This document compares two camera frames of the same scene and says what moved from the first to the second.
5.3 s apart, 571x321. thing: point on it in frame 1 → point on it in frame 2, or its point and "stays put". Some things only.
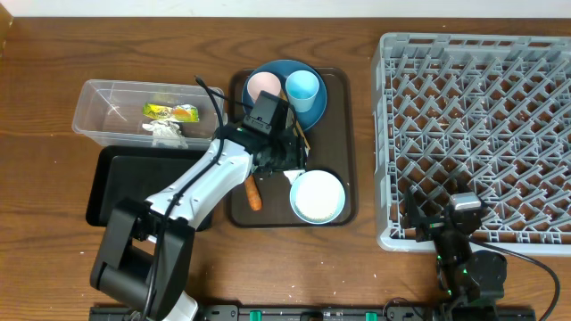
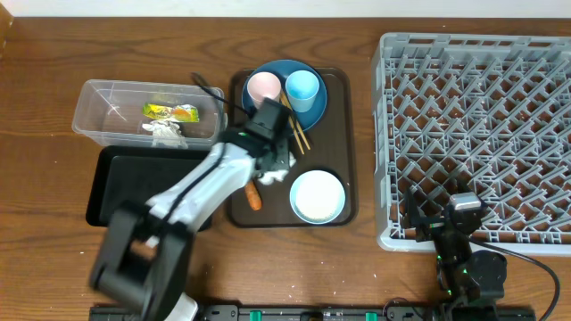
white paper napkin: (293, 175) → (267, 177)
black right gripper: (430, 226) stays put
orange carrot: (253, 193) stays put
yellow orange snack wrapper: (179, 112) stays put
